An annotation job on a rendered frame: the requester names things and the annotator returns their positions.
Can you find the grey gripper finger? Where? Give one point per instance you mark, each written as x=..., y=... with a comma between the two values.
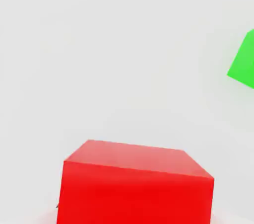
x=56, y=206

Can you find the small red cube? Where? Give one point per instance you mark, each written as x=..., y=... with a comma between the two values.
x=135, y=194

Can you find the small green cube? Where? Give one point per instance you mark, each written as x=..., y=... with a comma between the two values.
x=244, y=63

